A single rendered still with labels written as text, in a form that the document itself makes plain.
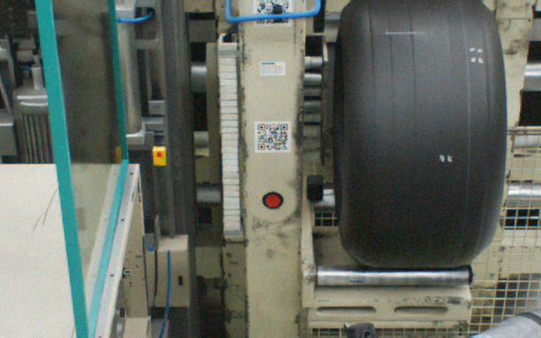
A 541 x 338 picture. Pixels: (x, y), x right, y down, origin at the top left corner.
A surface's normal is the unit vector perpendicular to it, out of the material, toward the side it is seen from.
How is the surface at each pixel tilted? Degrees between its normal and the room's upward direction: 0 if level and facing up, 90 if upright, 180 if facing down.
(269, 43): 90
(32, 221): 0
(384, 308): 90
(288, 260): 90
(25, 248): 0
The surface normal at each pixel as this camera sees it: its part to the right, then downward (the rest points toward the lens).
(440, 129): 0.00, 0.04
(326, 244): 0.00, -0.85
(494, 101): 0.67, -0.10
